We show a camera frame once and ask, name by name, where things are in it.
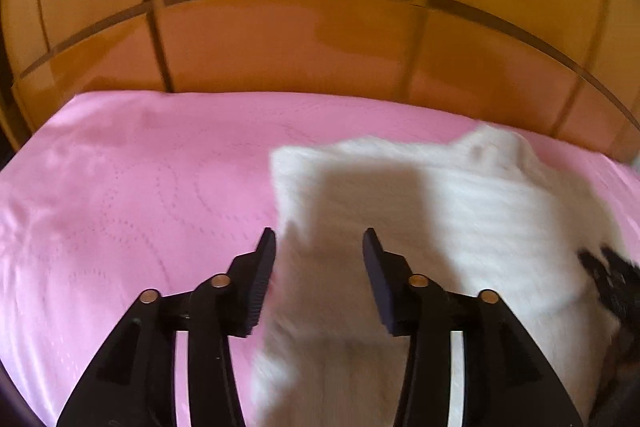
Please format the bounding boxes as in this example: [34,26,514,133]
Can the pink bed cover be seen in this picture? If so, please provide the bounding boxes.
[1,92,639,426]

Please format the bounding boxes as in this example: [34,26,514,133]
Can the white knitted sweater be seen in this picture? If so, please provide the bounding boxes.
[252,126,624,426]

